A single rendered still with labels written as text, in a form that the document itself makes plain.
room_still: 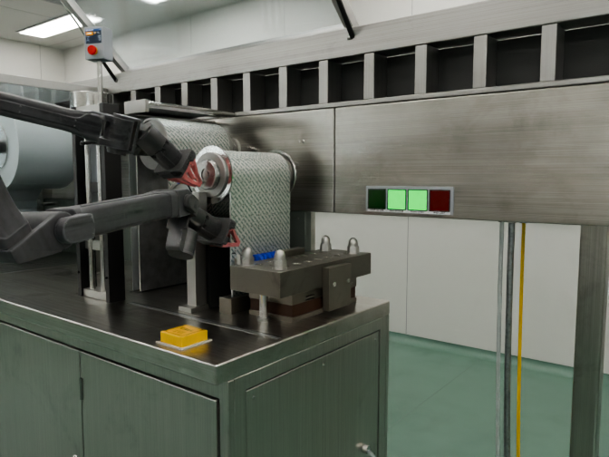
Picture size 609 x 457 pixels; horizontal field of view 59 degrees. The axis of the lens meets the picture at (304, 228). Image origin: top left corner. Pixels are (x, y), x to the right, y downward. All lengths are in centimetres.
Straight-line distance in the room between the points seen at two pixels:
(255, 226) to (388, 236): 277
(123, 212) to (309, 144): 74
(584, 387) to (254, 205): 94
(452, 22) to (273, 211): 66
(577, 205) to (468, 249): 262
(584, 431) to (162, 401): 102
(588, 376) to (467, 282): 246
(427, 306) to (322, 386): 281
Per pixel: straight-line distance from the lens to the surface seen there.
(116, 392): 138
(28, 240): 84
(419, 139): 143
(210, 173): 138
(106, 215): 99
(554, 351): 386
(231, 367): 107
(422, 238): 402
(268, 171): 147
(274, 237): 150
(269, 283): 125
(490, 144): 136
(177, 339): 115
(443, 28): 145
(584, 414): 158
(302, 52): 167
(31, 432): 182
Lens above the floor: 125
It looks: 6 degrees down
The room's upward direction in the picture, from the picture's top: straight up
